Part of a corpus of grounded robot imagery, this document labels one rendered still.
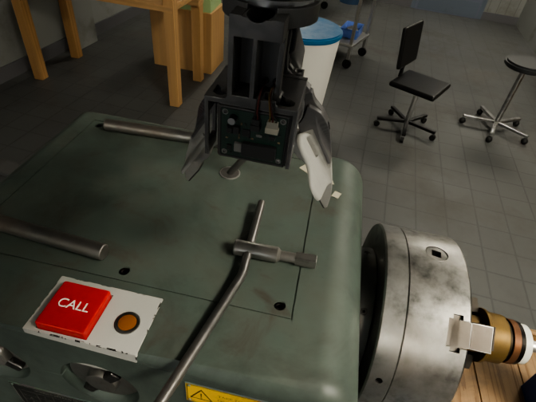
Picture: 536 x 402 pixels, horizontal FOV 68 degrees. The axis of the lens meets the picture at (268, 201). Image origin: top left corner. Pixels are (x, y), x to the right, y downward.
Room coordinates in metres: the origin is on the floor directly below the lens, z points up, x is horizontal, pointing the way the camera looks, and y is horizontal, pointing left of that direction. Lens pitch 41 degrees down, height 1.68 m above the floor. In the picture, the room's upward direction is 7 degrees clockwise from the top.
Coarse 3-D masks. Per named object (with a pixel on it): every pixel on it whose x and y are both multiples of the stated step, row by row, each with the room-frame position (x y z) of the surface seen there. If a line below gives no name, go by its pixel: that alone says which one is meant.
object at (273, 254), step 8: (240, 240) 0.38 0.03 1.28; (240, 248) 0.36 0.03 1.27; (248, 248) 0.36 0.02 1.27; (256, 248) 0.37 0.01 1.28; (264, 248) 0.37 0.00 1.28; (272, 248) 0.37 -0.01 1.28; (256, 256) 0.36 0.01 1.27; (264, 256) 0.36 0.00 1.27; (272, 256) 0.36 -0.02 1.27; (280, 256) 0.36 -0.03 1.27; (288, 256) 0.36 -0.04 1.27; (296, 256) 0.36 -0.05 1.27; (304, 256) 0.36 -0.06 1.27; (312, 256) 0.37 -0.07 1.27; (296, 264) 0.36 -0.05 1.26; (304, 264) 0.36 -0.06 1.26; (312, 264) 0.36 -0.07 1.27
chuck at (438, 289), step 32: (416, 256) 0.43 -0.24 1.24; (448, 256) 0.43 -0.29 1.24; (416, 288) 0.37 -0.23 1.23; (448, 288) 0.38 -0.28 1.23; (416, 320) 0.33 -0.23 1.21; (448, 320) 0.34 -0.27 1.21; (416, 352) 0.30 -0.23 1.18; (448, 352) 0.30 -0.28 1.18; (416, 384) 0.28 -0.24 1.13; (448, 384) 0.28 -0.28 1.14
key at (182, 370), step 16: (256, 208) 0.45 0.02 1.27; (256, 224) 0.41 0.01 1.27; (240, 272) 0.33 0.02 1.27; (224, 304) 0.28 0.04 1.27; (208, 320) 0.25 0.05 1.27; (208, 336) 0.24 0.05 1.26; (192, 352) 0.21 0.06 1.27; (176, 368) 0.19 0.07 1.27; (176, 384) 0.18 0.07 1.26; (160, 400) 0.16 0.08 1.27
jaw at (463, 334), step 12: (456, 324) 0.34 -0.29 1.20; (468, 324) 0.34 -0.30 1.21; (480, 324) 0.36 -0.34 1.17; (456, 336) 0.32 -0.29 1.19; (468, 336) 0.33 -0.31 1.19; (480, 336) 0.33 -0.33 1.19; (492, 336) 0.33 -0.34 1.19; (456, 348) 0.31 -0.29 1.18; (468, 348) 0.32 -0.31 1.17; (480, 348) 0.32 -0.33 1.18; (492, 348) 0.36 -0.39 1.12
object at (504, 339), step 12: (480, 312) 0.44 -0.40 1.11; (492, 324) 0.40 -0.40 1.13; (504, 324) 0.41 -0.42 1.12; (516, 324) 0.41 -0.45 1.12; (504, 336) 0.39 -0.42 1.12; (516, 336) 0.39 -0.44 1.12; (504, 348) 0.37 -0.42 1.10; (516, 348) 0.37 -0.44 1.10; (480, 360) 0.36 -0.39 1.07; (492, 360) 0.36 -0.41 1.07; (504, 360) 0.37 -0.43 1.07; (516, 360) 0.37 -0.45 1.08
